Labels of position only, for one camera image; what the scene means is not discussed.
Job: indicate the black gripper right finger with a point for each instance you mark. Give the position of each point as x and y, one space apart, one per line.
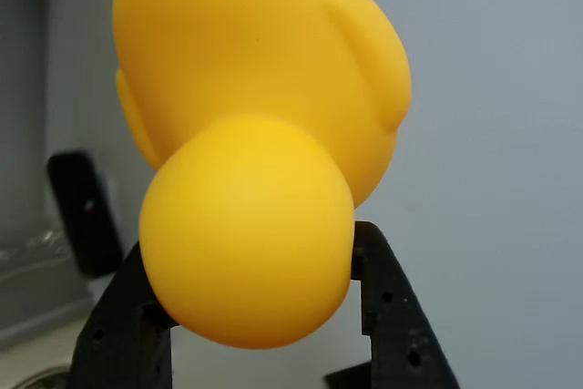
396 316

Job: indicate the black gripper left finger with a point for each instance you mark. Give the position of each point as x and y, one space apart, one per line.
118 339

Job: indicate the yellow rubber duck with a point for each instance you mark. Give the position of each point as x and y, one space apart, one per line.
255 134

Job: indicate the black glasses case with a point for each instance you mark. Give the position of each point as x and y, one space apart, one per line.
84 211

